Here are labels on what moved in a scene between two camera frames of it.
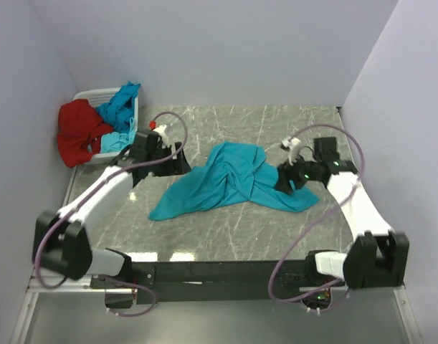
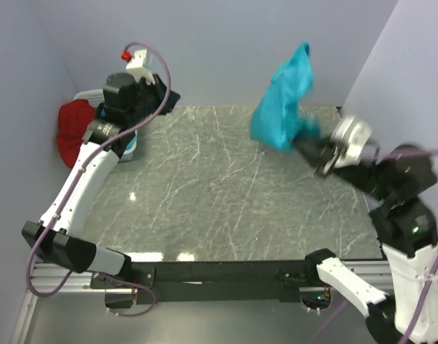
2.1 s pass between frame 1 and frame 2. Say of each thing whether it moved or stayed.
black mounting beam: stayed
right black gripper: moved
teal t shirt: moved
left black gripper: moved
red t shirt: stayed
